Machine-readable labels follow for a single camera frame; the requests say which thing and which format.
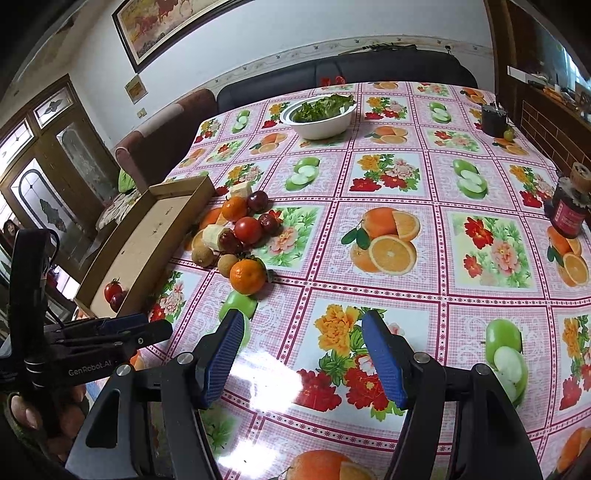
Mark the floral covered seat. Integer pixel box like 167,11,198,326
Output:
95,189,141,231

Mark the small wall plaque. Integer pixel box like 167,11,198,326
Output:
125,75,147,104

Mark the black leather sofa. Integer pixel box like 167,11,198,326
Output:
216,45,478,112

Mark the peeled corn piece near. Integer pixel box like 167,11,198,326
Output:
201,224,230,252

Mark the peeled corn piece far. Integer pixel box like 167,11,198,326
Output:
229,182,252,199

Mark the maroon armchair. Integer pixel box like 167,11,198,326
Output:
113,89,218,193

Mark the shallow cardboard box tray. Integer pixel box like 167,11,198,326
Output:
74,175,215,318

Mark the wooden door with glass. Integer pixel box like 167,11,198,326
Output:
1,75,119,282

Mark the framed wall painting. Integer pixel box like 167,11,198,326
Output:
111,0,246,73

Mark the left hand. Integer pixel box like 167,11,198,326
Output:
5,384,88,464

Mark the mandarin orange far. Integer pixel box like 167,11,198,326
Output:
221,196,249,222

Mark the large red tomato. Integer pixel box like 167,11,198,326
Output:
233,216,263,245

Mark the dark red plum far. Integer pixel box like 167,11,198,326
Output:
247,190,270,213

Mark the wooden side cabinet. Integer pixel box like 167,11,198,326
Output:
484,1,590,173

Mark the black cup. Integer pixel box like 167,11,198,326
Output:
481,103,507,138

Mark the red-label jam jar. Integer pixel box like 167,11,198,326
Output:
544,162,590,239

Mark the red jujube date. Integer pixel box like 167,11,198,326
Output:
217,228,243,255

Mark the dark plum in box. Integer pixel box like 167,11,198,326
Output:
109,291,127,312

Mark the green leafy salad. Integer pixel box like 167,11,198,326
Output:
290,94,356,123

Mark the red item on sofa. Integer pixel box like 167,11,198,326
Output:
320,76,346,88

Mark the peeled corn piece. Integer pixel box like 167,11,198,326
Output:
201,224,230,252
229,182,252,199

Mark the dark red jujube right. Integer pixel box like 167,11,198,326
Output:
257,212,281,236

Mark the green cushion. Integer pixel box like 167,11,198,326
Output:
117,169,136,194

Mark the fruit-print pink tablecloth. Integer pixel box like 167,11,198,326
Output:
133,81,590,479

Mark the mandarin orange with leaf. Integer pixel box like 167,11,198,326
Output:
228,257,273,296

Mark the stemmed tomato in box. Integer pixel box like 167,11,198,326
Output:
103,279,122,303

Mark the white bowl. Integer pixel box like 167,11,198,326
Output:
280,94,356,141

